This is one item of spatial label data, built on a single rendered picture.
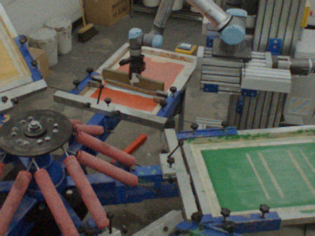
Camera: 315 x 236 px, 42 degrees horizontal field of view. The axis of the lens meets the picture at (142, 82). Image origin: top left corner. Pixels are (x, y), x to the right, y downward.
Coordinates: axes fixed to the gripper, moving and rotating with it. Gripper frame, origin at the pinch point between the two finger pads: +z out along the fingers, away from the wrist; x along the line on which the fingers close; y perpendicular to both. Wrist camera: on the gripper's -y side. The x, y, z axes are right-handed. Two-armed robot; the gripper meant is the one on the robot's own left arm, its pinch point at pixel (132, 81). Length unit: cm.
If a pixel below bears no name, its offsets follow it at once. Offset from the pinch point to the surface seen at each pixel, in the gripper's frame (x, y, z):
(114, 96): -12.0, -7.1, 5.4
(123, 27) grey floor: 274, -141, 101
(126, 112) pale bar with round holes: -34.8, 12.0, -3.1
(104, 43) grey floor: 219, -142, 101
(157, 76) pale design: 21.0, 8.4, 5.5
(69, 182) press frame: -89, 10, -1
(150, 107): -13.5, 17.2, 5.5
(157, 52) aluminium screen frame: 47.5, -2.1, 2.6
